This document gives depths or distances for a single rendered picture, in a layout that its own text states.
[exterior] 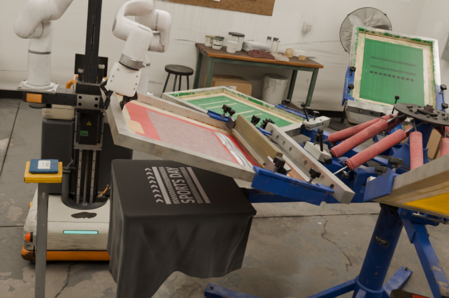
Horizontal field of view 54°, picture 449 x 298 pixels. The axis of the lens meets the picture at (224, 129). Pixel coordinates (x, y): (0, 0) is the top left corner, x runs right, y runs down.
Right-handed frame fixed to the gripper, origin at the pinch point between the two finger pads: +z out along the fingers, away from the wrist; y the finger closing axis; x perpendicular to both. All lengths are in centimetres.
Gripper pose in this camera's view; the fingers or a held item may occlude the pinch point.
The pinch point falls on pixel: (113, 105)
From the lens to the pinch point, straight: 159.5
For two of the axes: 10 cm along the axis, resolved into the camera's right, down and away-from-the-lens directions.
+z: -4.1, 8.8, 2.3
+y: -8.6, -2.8, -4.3
